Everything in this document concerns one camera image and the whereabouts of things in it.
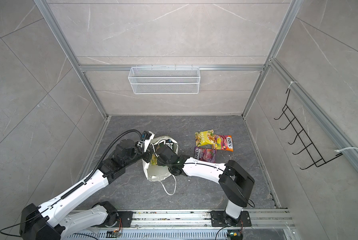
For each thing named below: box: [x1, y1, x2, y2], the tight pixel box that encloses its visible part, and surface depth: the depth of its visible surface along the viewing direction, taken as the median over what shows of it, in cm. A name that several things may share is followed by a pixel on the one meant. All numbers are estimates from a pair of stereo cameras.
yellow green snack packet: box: [195, 129, 217, 149], surface depth 103 cm
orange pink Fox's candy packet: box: [214, 134, 234, 152], surface depth 102 cm
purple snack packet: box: [194, 146, 217, 163], surface depth 96 cm
